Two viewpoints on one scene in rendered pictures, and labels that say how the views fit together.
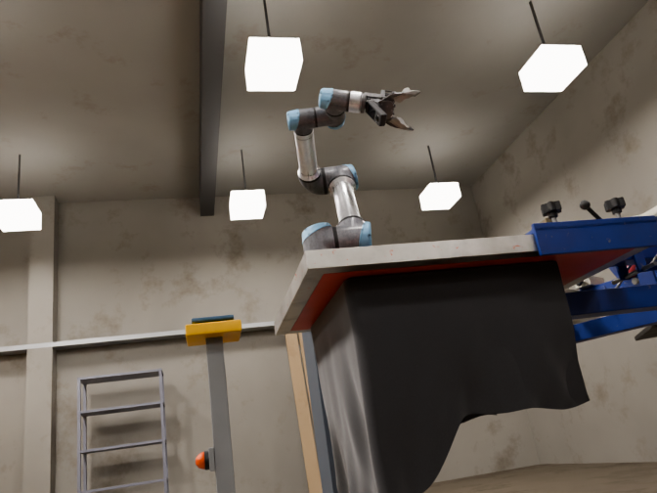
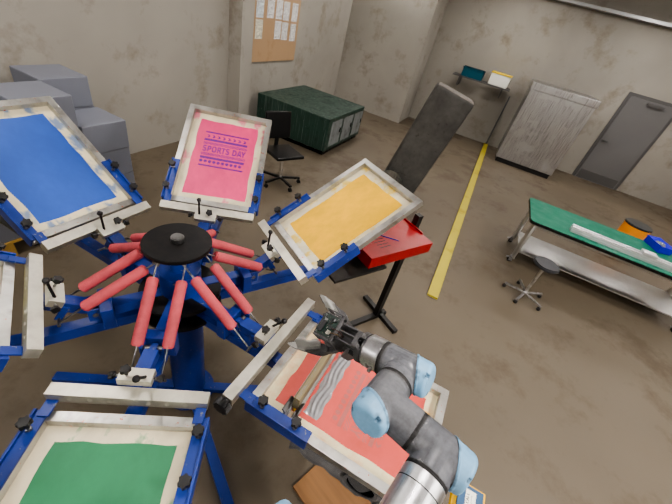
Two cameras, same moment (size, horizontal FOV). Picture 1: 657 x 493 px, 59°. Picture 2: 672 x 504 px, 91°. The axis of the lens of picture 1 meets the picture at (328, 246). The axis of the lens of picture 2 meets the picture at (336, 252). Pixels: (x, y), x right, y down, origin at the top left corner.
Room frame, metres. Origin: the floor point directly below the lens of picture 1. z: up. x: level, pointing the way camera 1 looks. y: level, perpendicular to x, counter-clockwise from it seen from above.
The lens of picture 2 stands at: (2.28, -0.05, 2.38)
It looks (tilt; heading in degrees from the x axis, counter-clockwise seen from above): 37 degrees down; 211
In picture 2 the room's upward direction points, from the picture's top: 16 degrees clockwise
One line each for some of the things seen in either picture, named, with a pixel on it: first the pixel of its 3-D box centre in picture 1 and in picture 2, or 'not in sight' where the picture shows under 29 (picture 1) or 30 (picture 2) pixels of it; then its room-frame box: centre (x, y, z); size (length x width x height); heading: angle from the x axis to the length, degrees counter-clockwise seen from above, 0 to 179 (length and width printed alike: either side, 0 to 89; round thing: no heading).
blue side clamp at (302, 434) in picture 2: not in sight; (277, 420); (1.74, -0.43, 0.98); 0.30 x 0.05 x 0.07; 104
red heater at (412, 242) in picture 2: not in sight; (382, 236); (0.30, -0.90, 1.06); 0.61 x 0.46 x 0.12; 164
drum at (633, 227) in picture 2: not in sight; (625, 239); (-4.62, 1.09, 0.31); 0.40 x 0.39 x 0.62; 106
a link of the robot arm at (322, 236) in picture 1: (320, 243); not in sight; (2.05, 0.03, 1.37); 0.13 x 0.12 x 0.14; 92
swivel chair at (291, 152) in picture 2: not in sight; (282, 151); (-1.01, -3.39, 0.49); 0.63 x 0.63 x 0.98
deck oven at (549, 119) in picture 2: not in sight; (540, 129); (-7.78, -1.36, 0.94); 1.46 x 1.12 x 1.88; 105
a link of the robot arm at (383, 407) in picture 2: (330, 115); (387, 407); (1.90, -0.08, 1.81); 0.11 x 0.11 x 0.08; 2
